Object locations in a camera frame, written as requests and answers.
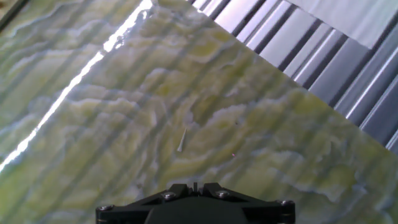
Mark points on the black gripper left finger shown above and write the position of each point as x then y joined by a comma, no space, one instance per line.
140,205

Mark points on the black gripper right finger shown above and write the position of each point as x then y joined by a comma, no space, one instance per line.
255,207

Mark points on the small clear pipette tip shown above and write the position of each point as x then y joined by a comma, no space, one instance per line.
181,141

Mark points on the green marble pattern mat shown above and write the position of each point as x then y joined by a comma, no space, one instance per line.
155,93

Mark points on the white paper sheet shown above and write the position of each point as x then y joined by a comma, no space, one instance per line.
357,18

